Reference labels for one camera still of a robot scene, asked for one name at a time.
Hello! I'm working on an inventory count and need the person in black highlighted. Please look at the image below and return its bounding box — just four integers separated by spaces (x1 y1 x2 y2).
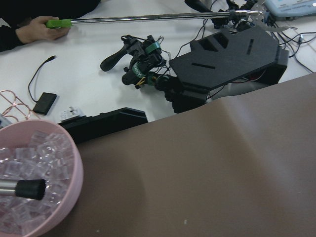
0 0 100 52

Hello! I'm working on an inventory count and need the steel black muddler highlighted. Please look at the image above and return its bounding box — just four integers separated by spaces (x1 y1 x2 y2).
0 179 46 200

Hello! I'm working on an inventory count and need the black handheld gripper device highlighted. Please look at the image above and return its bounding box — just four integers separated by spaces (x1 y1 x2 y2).
100 35 174 91

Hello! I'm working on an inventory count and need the black foam device stand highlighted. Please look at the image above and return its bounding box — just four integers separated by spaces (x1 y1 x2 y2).
165 27 289 113

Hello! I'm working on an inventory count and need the person's hand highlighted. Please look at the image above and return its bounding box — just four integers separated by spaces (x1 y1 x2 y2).
15 16 70 44

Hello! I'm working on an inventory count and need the pink ice bowl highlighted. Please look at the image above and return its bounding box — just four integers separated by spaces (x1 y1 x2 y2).
0 119 83 237

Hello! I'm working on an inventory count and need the green handled metal rod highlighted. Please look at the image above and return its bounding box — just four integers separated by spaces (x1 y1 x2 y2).
45 10 263 29

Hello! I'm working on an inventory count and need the small black box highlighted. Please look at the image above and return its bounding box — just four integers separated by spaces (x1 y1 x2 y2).
33 92 57 116

